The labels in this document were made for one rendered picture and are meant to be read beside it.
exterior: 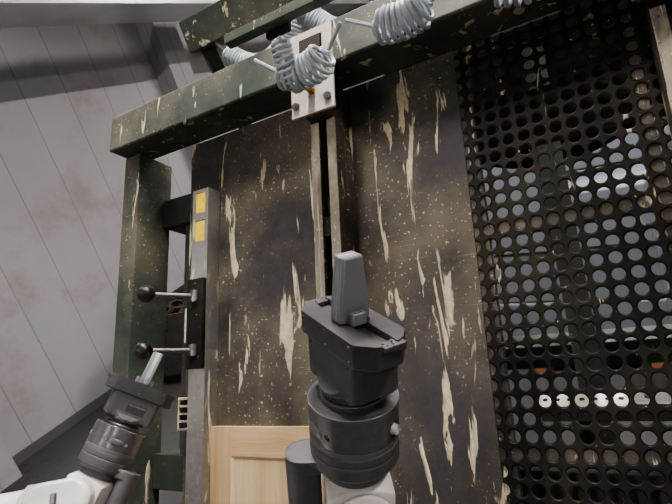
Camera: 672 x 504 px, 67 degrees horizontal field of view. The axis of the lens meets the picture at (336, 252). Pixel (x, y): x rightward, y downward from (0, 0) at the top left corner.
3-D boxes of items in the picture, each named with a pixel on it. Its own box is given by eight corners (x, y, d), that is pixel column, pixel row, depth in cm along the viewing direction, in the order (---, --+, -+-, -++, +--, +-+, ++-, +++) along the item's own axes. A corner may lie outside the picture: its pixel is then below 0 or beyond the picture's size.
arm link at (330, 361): (345, 361, 39) (350, 488, 42) (439, 328, 44) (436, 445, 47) (275, 308, 49) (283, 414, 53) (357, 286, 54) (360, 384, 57)
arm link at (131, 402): (109, 372, 95) (75, 435, 91) (109, 370, 87) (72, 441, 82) (172, 396, 99) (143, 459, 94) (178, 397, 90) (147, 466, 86)
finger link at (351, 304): (363, 250, 45) (364, 314, 47) (332, 257, 44) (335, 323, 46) (373, 255, 44) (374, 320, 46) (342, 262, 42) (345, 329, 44)
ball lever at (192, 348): (195, 359, 113) (131, 360, 106) (196, 342, 114) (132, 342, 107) (200, 358, 110) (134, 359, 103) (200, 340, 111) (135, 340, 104)
